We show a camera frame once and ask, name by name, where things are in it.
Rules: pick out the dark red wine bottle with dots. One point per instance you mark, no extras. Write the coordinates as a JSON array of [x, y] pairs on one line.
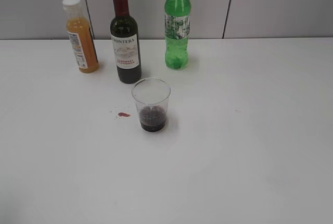
[[125, 41]]

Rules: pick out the orange juice bottle white cap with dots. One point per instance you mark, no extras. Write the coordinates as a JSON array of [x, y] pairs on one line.
[[79, 33]]

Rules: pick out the transparent plastic cup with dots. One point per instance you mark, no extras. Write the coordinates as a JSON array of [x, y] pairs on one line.
[[151, 96]]

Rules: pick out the spilled red wine drops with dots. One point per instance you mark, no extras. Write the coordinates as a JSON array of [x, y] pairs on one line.
[[119, 113]]

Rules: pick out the green plastic soda bottle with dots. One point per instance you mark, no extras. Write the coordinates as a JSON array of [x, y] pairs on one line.
[[177, 29]]

